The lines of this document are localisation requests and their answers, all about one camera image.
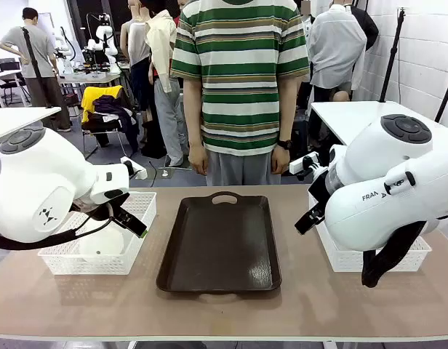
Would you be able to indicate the translucent white conical flask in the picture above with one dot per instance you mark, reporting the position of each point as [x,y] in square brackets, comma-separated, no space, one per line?
[104,243]

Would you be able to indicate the dark clothes pile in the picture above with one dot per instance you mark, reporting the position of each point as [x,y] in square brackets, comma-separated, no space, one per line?
[115,109]

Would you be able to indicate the mannequin with tank top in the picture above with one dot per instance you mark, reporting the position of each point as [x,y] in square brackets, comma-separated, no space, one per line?
[136,40]

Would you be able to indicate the person in striped shirt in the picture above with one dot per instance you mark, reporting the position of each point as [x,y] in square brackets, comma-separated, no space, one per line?
[240,72]

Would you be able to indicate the black tripod leg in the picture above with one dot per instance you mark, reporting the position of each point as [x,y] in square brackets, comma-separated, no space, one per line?
[447,94]

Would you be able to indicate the person's right forearm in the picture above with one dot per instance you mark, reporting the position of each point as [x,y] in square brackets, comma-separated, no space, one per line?
[193,112]

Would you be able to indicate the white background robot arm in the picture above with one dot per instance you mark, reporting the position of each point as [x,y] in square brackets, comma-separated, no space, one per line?
[64,43]
[102,32]

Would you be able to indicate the white perforated plastic basket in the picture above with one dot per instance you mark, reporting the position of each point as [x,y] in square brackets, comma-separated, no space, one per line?
[100,267]
[347,261]

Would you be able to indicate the yellow garment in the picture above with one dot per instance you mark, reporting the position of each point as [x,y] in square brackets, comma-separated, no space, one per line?
[87,98]

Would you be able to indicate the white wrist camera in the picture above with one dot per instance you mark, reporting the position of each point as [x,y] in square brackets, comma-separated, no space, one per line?
[304,162]
[136,171]

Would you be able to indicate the black metal chair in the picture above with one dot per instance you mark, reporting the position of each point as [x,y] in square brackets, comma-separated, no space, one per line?
[100,127]

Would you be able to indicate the silver floor base plate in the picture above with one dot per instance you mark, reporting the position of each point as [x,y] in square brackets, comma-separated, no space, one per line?
[173,172]

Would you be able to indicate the person's left hand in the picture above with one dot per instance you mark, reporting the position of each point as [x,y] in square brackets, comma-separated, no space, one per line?
[281,160]

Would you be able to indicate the black office chair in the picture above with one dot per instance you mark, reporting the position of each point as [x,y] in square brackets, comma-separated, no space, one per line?
[9,64]

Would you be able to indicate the background work table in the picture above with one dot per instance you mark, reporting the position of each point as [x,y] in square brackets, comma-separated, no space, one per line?
[100,77]

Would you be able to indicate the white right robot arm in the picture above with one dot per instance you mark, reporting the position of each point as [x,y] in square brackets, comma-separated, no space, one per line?
[384,181]

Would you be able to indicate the person in grey t-shirt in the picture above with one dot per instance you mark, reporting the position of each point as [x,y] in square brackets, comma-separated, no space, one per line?
[42,47]

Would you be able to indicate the person's right hand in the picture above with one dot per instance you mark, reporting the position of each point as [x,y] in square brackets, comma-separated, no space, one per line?
[198,160]

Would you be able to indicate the black wristwatch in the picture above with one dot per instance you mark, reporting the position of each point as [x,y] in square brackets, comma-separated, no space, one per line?
[284,144]

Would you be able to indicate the black tripod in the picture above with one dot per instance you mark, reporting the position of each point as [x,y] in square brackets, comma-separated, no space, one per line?
[393,54]

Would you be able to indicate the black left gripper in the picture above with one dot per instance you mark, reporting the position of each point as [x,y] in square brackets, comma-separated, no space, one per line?
[100,214]

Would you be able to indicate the mannequin with white shirt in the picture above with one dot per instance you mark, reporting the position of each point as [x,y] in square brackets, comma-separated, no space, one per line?
[336,43]

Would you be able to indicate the black red crate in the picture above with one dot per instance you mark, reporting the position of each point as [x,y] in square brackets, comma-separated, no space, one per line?
[73,98]

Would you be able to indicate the person's left forearm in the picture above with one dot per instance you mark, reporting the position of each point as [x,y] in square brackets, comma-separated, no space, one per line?
[288,109]

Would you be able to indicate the dark brown plastic tray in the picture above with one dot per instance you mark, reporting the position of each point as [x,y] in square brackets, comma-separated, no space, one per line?
[220,247]

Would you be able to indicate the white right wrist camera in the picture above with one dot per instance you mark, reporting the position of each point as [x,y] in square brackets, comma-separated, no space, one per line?
[304,162]

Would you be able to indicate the black light stand pole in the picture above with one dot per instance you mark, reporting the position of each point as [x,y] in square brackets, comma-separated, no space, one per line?
[35,65]

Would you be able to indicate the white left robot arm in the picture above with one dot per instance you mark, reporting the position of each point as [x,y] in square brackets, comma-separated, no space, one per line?
[35,174]

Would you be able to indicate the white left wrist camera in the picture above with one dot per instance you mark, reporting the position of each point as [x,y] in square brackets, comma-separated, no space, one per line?
[136,171]

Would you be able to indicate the mannequin with cream shirt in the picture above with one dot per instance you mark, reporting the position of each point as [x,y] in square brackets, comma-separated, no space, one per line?
[160,36]

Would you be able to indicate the black hanging jacket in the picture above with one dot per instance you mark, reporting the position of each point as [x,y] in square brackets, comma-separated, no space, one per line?
[367,25]

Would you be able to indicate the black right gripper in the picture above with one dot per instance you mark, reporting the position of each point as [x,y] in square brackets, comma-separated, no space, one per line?
[318,189]

